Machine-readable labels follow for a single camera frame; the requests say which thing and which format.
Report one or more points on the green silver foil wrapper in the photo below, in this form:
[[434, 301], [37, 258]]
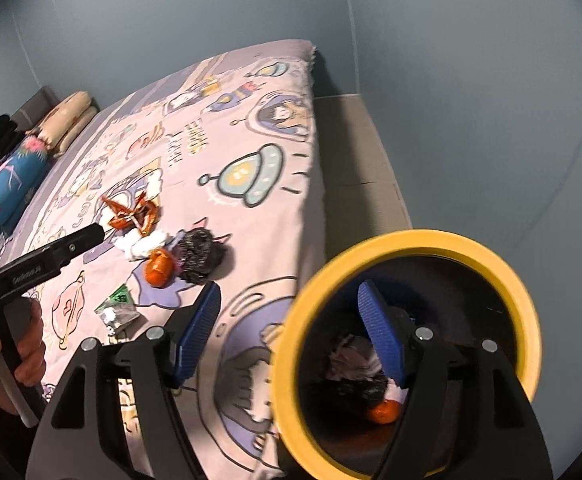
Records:
[[117, 311]]

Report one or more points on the white tissue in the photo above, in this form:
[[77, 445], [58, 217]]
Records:
[[134, 246]]

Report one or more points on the grey bed base ledge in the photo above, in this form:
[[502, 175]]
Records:
[[362, 198]]

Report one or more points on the cartoon space print bedsheet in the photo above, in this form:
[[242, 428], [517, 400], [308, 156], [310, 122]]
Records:
[[229, 144]]

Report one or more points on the yellow-rimmed dark trash bin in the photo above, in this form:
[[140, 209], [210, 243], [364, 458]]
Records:
[[473, 355]]

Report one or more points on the beige folded blanket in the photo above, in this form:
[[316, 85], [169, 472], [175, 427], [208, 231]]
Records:
[[62, 125]]

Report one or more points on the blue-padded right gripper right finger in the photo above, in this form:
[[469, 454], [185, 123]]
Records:
[[386, 331]]

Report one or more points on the left hand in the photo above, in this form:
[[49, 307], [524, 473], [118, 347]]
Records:
[[31, 348]]

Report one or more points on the blue floral folded quilt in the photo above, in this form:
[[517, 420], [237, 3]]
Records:
[[21, 173]]

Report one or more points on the orange snack wrapper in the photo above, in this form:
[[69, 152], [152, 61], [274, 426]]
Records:
[[143, 216]]

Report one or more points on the trash inside bin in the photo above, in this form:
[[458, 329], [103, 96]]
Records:
[[355, 389]]

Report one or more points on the grey bed headboard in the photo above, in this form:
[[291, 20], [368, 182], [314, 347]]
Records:
[[35, 109]]

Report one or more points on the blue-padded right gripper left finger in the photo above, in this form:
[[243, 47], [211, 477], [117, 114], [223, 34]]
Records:
[[191, 327]]

